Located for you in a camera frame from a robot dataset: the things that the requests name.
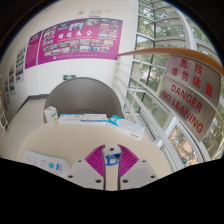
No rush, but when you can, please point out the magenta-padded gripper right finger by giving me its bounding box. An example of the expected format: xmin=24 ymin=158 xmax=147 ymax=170
xmin=117 ymin=144 xmax=159 ymax=191

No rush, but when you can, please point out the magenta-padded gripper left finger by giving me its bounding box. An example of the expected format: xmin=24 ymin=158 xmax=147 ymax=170
xmin=65 ymin=144 xmax=107 ymax=191

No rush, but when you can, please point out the small upright white box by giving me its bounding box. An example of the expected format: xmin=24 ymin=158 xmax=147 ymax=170
xmin=43 ymin=105 xmax=60 ymax=127

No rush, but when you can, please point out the grey round-backed chair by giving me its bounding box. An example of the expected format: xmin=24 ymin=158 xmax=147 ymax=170
xmin=43 ymin=77 xmax=124 ymax=125

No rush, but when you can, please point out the clear warning sign red lettering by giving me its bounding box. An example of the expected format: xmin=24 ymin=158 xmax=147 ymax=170
xmin=158 ymin=54 xmax=223 ymax=143

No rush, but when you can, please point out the white stair railing wooden handrail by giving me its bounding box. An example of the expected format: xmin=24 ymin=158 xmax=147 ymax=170
xmin=0 ymin=96 xmax=10 ymax=133

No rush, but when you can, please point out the white railing with wooden handrail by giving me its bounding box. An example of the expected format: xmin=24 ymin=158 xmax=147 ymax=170
xmin=113 ymin=46 xmax=224 ymax=171

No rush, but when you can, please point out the white photo wall poster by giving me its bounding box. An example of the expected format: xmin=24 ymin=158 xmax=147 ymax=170
xmin=14 ymin=46 xmax=28 ymax=85
xmin=7 ymin=64 xmax=17 ymax=96

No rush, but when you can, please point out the large magenta photo wall poster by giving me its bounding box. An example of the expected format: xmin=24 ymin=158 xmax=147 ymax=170
xmin=37 ymin=17 xmax=124 ymax=66

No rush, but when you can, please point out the narrow magenta text wall poster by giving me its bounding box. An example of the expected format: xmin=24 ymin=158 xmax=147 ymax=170
xmin=24 ymin=30 xmax=44 ymax=70

